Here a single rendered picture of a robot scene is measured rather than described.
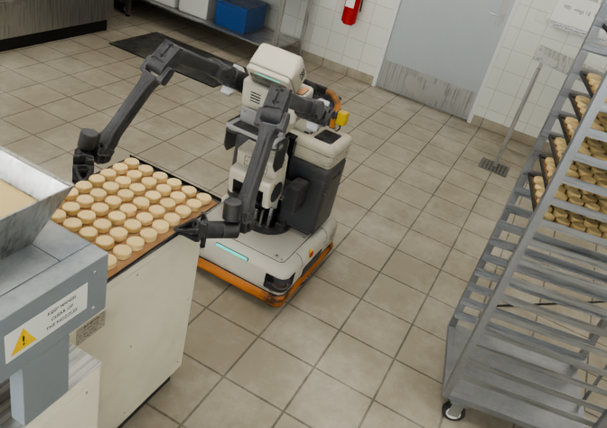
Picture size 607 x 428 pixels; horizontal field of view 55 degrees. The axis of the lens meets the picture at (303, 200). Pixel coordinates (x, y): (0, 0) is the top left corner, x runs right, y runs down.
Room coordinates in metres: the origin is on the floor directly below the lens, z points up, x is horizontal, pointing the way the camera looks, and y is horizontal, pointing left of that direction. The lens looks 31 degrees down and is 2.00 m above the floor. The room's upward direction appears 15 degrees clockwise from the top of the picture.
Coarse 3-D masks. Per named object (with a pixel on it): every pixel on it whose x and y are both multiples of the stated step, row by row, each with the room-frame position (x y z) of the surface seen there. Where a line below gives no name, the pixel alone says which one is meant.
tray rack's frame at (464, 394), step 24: (456, 336) 2.21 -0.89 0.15; (600, 336) 2.19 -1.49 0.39; (456, 360) 2.04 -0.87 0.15; (480, 360) 2.08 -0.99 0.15; (504, 360) 2.13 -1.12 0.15; (528, 360) 2.17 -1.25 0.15; (552, 360) 2.22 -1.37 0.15; (456, 384) 1.90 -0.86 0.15; (504, 384) 1.97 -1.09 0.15; (552, 384) 2.05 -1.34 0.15; (456, 408) 1.81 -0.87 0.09; (480, 408) 1.81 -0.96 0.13; (504, 408) 1.83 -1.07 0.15; (528, 408) 1.86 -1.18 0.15; (576, 408) 1.94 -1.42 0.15
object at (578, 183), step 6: (552, 174) 1.86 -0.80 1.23; (564, 180) 1.85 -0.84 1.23; (570, 180) 1.85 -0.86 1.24; (576, 180) 1.85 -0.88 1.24; (576, 186) 1.85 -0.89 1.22; (582, 186) 1.85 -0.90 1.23; (588, 186) 1.84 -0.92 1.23; (594, 186) 1.84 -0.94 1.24; (600, 186) 1.84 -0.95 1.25; (594, 192) 1.84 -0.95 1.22; (600, 192) 1.84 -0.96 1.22; (606, 192) 1.83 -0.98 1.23
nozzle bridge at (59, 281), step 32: (32, 256) 0.88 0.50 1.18; (64, 256) 0.91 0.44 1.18; (96, 256) 0.93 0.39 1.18; (0, 288) 0.78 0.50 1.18; (32, 288) 0.80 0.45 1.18; (64, 288) 0.84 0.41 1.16; (96, 288) 0.92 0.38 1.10; (0, 320) 0.71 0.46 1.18; (32, 320) 0.77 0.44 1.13; (64, 320) 0.84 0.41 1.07; (0, 352) 0.70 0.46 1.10; (32, 352) 0.76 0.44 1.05; (64, 352) 0.84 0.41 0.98; (32, 384) 0.76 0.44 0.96; (64, 384) 0.84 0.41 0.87; (32, 416) 0.76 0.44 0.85
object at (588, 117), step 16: (592, 112) 1.83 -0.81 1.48; (576, 128) 1.85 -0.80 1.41; (576, 144) 1.83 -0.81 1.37; (560, 160) 1.85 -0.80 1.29; (560, 176) 1.83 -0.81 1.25; (544, 192) 1.85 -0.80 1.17; (544, 208) 1.83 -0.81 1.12; (528, 224) 1.84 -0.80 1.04; (528, 240) 1.83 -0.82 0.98; (512, 256) 1.84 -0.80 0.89; (512, 272) 1.83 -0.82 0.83; (496, 288) 1.84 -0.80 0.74; (496, 304) 1.83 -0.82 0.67; (480, 320) 1.84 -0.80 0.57; (480, 336) 1.83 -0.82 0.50; (464, 352) 1.83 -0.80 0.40; (448, 384) 1.83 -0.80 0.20
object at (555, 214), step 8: (536, 176) 2.22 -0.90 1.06; (536, 184) 2.15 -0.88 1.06; (536, 192) 2.09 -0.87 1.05; (536, 200) 2.04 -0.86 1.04; (552, 208) 2.01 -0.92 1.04; (560, 208) 2.00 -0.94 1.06; (544, 216) 1.89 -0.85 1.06; (552, 216) 1.90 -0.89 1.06; (560, 216) 1.94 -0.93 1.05; (568, 216) 1.98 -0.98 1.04; (576, 216) 1.95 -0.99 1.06; (584, 216) 1.99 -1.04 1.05; (568, 224) 1.88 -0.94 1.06; (576, 224) 1.89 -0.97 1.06; (584, 224) 1.94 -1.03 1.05; (592, 224) 1.92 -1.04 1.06; (600, 224) 1.98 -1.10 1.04; (592, 232) 1.86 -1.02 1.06; (600, 232) 1.87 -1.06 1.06
